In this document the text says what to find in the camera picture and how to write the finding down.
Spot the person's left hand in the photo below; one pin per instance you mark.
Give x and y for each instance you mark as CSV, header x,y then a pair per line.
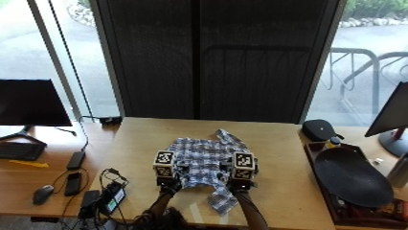
x,y
169,185

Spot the person's right hand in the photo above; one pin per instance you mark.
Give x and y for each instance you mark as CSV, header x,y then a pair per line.
x,y
241,185

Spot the blue white plaid shirt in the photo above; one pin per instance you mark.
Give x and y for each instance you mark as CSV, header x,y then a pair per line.
x,y
204,159

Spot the white marker cube, left glove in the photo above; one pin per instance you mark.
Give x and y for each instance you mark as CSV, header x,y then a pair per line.
x,y
164,163

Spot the white marker cube, glove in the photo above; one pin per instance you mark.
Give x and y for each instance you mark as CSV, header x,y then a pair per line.
x,y
244,165
164,163

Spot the white marker cube, right glove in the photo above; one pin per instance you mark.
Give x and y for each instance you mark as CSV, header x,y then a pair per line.
x,y
244,165

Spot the black device with lit screen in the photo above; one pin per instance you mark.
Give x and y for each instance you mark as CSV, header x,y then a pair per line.
x,y
114,196

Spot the black plug box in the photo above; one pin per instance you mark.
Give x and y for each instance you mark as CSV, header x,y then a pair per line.
x,y
111,120

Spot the dark wooden tray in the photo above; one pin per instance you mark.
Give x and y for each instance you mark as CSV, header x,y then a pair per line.
x,y
324,191

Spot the black battery pack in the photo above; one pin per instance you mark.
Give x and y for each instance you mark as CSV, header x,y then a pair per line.
x,y
88,204

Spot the black power adapter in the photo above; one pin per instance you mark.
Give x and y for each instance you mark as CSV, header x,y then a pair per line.
x,y
76,160

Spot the black smartphone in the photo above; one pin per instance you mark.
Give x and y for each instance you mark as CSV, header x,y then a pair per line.
x,y
74,183

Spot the yellow bottle with blue cap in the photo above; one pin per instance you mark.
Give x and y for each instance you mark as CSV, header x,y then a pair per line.
x,y
334,142

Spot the black oval dish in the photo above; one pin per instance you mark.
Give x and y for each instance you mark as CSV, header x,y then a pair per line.
x,y
351,177

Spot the grey computer mouse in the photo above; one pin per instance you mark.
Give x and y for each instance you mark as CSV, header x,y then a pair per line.
x,y
43,194

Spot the dark window blind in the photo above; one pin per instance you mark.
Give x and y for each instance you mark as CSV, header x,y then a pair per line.
x,y
213,60

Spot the yellow flat strip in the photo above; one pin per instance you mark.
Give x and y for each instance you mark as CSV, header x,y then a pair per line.
x,y
29,164

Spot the small white block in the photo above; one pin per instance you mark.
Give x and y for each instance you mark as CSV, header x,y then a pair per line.
x,y
378,161

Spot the black keyboard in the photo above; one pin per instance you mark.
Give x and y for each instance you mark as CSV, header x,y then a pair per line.
x,y
21,150

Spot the silver metal bottle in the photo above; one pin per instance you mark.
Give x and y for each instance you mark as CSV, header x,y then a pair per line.
x,y
399,174

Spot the black computer monitor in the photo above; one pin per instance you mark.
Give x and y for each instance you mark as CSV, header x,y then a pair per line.
x,y
30,102

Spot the tilted dark monitor, grey stand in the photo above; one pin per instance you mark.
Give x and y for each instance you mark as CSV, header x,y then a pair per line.
x,y
393,118

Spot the metal bicycle rack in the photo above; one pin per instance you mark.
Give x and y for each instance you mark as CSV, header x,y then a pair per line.
x,y
361,76

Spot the grey window frame post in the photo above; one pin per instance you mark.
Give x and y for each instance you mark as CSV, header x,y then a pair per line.
x,y
55,57

